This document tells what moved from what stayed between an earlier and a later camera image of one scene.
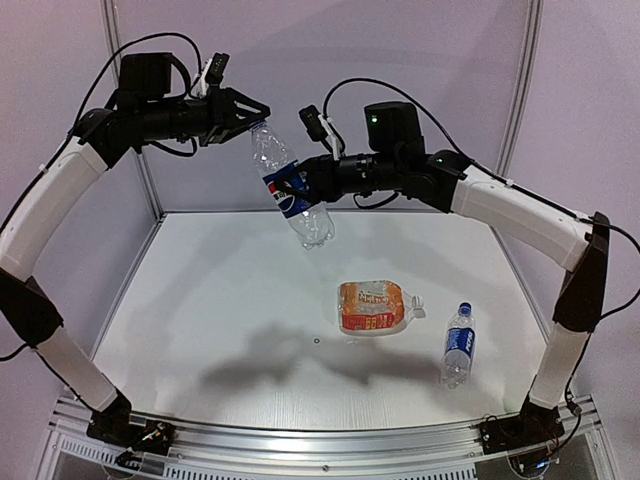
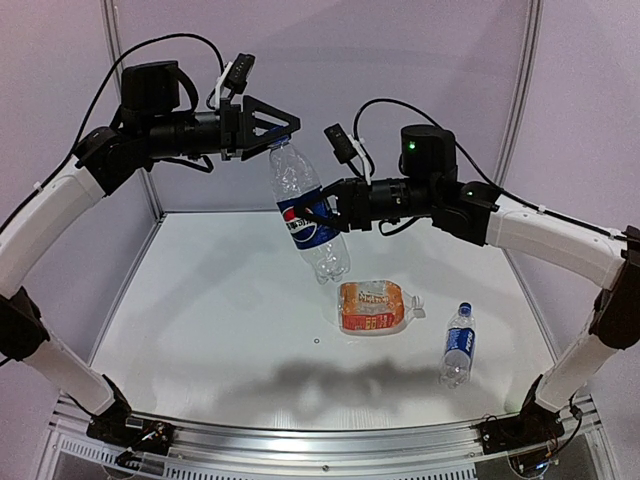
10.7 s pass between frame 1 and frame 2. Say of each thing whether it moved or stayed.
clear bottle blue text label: stayed
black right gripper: moved
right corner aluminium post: stayed
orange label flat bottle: stayed
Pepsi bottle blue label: moved
